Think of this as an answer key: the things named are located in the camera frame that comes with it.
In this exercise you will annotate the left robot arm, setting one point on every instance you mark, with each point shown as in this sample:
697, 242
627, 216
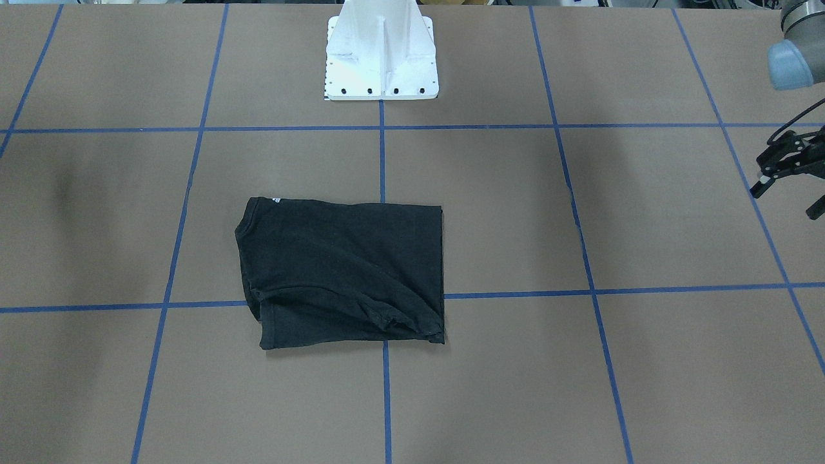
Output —
795, 62

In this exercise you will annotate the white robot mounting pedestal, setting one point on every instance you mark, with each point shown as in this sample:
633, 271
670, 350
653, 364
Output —
380, 51

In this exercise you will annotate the black graphic t-shirt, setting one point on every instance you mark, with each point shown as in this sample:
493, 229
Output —
320, 272

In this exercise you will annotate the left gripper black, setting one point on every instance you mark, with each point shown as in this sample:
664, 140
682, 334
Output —
787, 159

